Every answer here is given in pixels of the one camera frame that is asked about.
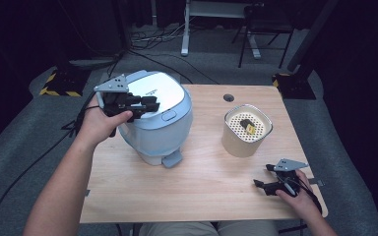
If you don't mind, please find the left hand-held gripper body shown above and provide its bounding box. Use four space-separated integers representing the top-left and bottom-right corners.
93 74 140 139

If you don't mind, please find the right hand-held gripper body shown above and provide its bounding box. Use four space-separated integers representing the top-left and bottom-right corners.
273 158 310 199

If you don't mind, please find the blue white pedal trash can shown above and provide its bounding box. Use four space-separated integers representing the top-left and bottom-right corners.
116 69 194 169

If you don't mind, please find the beige container with perforated strainer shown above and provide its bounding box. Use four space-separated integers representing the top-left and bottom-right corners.
220 103 274 158

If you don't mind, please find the dark tea bag yellow tag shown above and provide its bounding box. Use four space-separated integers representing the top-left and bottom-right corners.
239 118 257 136

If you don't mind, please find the person's right hand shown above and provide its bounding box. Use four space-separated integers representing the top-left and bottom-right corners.
275 170 323 225

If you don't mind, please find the person's left hand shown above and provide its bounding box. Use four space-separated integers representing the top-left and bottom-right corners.
74 96 134 149

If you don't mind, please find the yellow black striped stand base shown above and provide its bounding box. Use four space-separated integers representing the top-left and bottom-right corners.
38 66 92 98
272 72 317 100

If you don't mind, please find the dark slanted stand pole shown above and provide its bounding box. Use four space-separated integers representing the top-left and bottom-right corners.
286 0 340 74

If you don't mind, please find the black chair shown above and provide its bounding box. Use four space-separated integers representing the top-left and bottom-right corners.
230 2 295 70

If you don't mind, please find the right hand-held gripper black cable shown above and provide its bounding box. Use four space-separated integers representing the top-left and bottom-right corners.
291 176 323 214

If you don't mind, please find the hand-held gripper black cable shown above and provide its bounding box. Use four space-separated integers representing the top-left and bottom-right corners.
61 103 100 138
291 176 323 214

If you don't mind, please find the thin black floor cable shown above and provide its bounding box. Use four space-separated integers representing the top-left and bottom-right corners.
127 48 221 86

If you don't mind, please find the left hand-held gripper black cable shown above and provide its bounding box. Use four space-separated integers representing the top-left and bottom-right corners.
61 103 100 138

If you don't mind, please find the bundle of floor cables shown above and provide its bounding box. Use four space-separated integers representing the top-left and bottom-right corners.
129 22 193 44

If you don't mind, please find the white desk frame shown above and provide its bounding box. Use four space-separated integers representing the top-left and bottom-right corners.
180 0 263 60

